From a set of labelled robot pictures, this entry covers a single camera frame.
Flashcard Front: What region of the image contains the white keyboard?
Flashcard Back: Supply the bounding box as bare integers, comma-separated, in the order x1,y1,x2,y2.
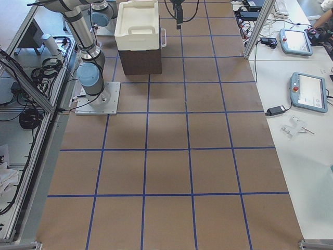
274,0,289,18

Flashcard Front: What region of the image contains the clear plastic parts bag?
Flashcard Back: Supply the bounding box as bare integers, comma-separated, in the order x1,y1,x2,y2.
280,116,306,139

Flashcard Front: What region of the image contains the white drawer handle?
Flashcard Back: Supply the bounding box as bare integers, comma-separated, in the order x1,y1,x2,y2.
160,28,167,47

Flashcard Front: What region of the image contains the upper blue teach pendant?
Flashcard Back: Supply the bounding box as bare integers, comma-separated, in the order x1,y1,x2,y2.
279,29,313,56

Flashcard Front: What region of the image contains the dark wooden cabinet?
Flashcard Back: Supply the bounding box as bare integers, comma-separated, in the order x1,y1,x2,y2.
119,49,162,76

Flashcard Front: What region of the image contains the lower blue teach pendant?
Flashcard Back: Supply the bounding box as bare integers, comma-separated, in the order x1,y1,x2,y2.
290,72,328,113

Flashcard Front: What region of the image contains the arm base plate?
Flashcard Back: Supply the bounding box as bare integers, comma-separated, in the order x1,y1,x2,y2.
75,82,121,115
96,26,114,36

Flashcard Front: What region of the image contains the white plastic crate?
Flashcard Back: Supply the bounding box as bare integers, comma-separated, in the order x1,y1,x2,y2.
114,1,160,51

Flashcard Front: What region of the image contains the small black power adapter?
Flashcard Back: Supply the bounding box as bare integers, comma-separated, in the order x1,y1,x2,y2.
265,105,286,116

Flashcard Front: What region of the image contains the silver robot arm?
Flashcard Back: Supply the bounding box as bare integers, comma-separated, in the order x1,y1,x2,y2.
91,1,118,27
33,1,163,108

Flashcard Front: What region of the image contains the blue teach pendant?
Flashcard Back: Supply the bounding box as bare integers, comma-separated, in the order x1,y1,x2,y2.
279,29,313,56
290,72,328,113

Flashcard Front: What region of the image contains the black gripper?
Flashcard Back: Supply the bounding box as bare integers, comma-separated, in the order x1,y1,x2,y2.
170,0,185,29

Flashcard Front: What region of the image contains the aluminium frame post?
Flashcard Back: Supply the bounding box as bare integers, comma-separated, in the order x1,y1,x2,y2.
244,0,275,59

